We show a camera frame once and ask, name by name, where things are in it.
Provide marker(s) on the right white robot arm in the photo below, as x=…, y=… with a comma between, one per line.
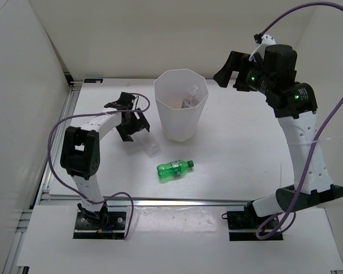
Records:
x=294, y=105

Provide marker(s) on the clear plastic water bottle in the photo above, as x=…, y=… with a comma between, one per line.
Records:
x=150, y=144

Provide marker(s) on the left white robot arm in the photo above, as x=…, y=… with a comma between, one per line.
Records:
x=80, y=155

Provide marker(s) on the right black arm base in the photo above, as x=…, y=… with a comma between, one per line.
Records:
x=243, y=223

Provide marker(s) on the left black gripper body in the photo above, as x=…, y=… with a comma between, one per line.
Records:
x=128, y=123

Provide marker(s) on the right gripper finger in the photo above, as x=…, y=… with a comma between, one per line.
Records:
x=241, y=87
x=233, y=63

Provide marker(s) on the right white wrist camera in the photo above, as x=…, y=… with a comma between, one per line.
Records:
x=262, y=41

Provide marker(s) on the green plastic bottle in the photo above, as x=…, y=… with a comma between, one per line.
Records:
x=174, y=169

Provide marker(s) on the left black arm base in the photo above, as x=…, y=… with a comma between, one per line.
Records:
x=105, y=224

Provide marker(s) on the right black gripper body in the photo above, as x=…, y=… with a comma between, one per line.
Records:
x=253, y=76

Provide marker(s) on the clear bottle blue white label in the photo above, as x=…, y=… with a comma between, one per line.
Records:
x=192, y=97

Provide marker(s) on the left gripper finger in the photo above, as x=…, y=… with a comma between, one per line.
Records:
x=139, y=123
x=125, y=132

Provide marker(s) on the white faceted plastic bin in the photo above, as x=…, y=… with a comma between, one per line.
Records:
x=178, y=124

